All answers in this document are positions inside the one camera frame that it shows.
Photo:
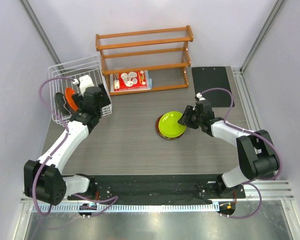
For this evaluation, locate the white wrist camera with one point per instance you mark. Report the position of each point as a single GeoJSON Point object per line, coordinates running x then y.
{"type": "Point", "coordinates": [83, 83]}
{"type": "Point", "coordinates": [199, 97]}

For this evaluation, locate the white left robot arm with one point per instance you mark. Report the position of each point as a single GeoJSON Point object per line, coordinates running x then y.
{"type": "Point", "coordinates": [43, 179]}

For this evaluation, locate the orange plate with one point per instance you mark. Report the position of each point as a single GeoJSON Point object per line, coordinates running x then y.
{"type": "Point", "coordinates": [69, 92]}

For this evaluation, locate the lime green plate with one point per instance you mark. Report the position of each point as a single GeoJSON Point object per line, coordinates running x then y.
{"type": "Point", "coordinates": [168, 124]}

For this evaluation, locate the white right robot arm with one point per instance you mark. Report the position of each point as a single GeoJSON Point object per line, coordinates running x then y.
{"type": "Point", "coordinates": [257, 159]}

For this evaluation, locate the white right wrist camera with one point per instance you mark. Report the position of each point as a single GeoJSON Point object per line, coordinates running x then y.
{"type": "Point", "coordinates": [199, 97]}

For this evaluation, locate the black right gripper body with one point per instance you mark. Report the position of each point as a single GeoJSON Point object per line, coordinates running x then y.
{"type": "Point", "coordinates": [201, 120]}

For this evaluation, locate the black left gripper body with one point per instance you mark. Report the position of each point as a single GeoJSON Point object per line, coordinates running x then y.
{"type": "Point", "coordinates": [99, 111]}

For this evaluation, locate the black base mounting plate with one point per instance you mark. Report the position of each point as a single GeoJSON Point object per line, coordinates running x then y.
{"type": "Point", "coordinates": [162, 190]}

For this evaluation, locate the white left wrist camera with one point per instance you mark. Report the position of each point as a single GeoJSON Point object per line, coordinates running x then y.
{"type": "Point", "coordinates": [83, 83]}

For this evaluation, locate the red floral plate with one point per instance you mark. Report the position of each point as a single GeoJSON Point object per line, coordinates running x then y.
{"type": "Point", "coordinates": [160, 134]}

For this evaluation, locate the orange wooden shelf rack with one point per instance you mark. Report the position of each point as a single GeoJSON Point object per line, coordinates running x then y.
{"type": "Point", "coordinates": [150, 50]}

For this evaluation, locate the black clipboard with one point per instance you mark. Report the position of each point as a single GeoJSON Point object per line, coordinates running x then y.
{"type": "Point", "coordinates": [205, 78]}

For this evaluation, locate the red book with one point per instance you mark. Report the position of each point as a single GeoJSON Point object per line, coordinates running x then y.
{"type": "Point", "coordinates": [131, 80]}

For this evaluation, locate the teal plate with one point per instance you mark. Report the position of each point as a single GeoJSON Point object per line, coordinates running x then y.
{"type": "Point", "coordinates": [61, 103]}

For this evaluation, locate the white wire dish rack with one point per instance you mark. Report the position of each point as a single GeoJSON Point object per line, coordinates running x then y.
{"type": "Point", "coordinates": [63, 75]}

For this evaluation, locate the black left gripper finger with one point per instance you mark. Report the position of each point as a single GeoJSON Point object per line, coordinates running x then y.
{"type": "Point", "coordinates": [104, 99]}
{"type": "Point", "coordinates": [77, 98]}

